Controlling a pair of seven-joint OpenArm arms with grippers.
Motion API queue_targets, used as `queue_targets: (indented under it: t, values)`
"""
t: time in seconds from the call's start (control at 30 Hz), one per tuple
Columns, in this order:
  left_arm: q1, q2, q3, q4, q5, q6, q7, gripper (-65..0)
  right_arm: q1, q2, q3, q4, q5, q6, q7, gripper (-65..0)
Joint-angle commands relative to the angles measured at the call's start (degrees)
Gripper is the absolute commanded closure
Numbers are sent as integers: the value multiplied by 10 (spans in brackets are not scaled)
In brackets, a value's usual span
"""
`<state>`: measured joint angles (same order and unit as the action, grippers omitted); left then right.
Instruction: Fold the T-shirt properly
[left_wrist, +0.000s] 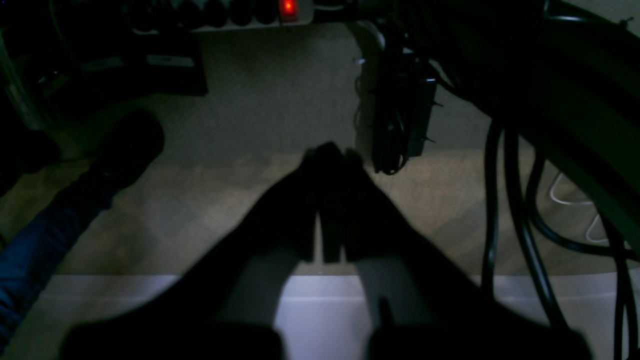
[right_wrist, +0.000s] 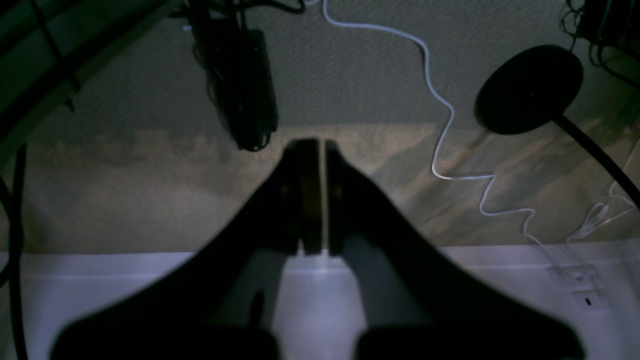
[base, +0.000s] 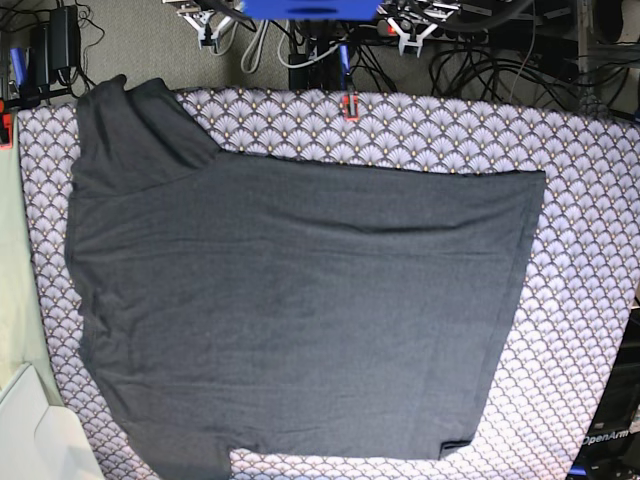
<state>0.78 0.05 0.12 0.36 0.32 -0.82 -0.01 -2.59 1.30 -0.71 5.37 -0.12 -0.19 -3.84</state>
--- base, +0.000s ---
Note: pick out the black OpenArm case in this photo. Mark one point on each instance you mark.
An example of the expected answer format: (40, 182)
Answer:
(610, 449)

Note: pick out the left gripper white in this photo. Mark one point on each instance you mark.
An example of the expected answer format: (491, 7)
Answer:
(411, 37)

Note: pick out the white plastic bin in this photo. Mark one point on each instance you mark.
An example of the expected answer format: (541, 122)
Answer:
(40, 440)

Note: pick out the dark grey T-shirt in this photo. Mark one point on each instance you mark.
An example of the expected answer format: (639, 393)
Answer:
(293, 307)

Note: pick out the fan-patterned purple tablecloth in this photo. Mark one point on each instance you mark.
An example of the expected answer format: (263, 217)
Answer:
(582, 274)

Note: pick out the black power strip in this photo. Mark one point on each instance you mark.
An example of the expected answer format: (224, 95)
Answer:
(440, 34)

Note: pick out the blue box overhead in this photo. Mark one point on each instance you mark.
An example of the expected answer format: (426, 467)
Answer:
(311, 9)

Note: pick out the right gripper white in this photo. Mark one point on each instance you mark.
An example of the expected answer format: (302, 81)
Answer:
(209, 34)

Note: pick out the black power adapter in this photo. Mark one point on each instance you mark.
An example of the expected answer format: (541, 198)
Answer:
(55, 47)

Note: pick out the green cloth sheet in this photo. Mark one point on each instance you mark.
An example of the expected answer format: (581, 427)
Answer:
(22, 329)

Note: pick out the red table clamp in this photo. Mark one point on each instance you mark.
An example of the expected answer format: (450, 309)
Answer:
(350, 105)

